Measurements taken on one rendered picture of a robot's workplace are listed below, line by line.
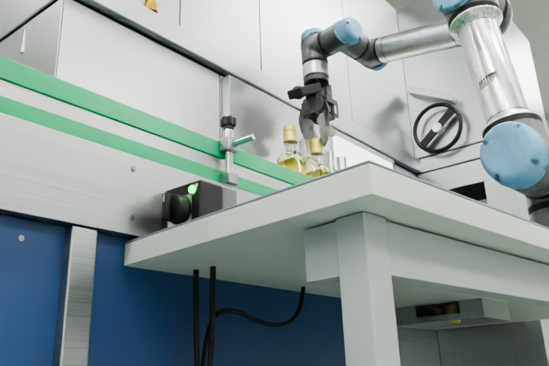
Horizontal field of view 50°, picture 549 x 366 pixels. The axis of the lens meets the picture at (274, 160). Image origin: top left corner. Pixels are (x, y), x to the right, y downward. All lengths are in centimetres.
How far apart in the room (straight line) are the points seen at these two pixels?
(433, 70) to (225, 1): 115
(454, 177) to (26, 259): 188
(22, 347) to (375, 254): 43
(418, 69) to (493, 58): 136
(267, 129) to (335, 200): 106
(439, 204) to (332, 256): 13
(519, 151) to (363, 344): 66
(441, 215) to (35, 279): 50
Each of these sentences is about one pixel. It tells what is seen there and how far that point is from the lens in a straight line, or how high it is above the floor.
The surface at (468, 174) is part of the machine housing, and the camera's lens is 241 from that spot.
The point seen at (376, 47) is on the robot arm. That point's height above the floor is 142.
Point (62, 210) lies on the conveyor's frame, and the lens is 82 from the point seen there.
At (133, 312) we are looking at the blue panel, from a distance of 89.
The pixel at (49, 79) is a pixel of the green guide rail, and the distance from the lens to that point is 89.
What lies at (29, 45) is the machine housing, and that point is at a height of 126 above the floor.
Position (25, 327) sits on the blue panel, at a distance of 80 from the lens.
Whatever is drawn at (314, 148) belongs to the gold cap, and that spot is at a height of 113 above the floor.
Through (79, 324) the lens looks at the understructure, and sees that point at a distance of 82.
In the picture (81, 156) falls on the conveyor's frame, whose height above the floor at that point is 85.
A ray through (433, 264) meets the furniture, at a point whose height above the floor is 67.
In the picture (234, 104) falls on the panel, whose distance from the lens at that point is 156.
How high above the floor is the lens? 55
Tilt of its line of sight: 21 degrees up
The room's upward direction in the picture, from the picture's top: 2 degrees counter-clockwise
